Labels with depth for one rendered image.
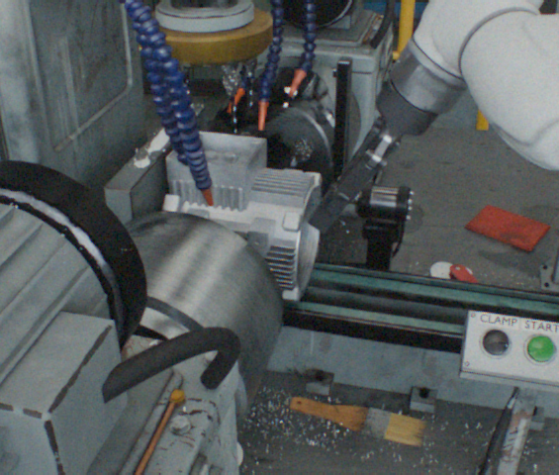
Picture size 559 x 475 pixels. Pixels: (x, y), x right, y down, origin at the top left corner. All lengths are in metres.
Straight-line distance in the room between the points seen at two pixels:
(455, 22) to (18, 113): 0.54
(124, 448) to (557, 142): 0.46
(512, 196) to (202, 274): 1.07
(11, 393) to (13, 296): 0.07
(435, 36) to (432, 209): 0.84
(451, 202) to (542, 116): 1.00
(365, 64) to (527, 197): 0.54
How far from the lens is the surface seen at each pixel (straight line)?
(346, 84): 1.12
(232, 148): 1.12
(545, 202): 1.74
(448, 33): 0.82
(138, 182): 1.00
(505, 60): 0.74
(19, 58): 0.95
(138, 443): 0.59
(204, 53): 0.93
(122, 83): 1.22
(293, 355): 1.15
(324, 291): 1.19
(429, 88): 0.86
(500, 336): 0.86
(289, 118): 1.25
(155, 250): 0.81
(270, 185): 1.05
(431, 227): 1.57
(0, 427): 0.44
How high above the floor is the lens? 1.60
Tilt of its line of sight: 32 degrees down
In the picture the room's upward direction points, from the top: straight up
